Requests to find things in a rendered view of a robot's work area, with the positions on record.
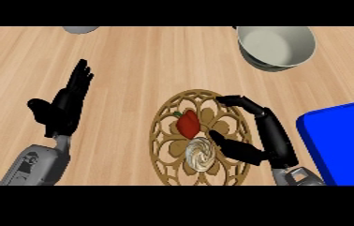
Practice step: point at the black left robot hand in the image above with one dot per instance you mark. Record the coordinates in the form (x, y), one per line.
(64, 106)

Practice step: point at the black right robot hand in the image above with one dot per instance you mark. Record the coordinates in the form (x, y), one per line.
(272, 136)

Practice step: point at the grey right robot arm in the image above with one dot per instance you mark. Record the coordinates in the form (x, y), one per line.
(297, 176)

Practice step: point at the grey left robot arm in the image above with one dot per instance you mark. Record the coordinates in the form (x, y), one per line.
(39, 165)

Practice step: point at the round wooden openwork placemat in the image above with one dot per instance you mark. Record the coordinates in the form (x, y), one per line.
(202, 136)

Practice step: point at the pale grey bowl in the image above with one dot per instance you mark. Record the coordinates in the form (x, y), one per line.
(277, 47)

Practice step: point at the blue flat block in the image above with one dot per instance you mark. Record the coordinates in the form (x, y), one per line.
(330, 142)

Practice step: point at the red bell pepper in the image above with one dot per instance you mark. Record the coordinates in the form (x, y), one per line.
(188, 125)

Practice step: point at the grey round object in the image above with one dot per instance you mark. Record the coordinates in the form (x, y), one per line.
(81, 29)

